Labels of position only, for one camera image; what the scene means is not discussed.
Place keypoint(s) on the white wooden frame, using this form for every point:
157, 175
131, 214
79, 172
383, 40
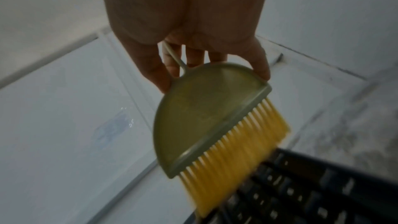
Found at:
77, 46

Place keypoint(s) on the person's right hand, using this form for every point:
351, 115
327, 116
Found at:
186, 9

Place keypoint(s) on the black keyboard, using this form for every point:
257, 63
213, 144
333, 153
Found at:
295, 188

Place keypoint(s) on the green brush yellow bristles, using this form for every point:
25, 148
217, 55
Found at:
211, 119

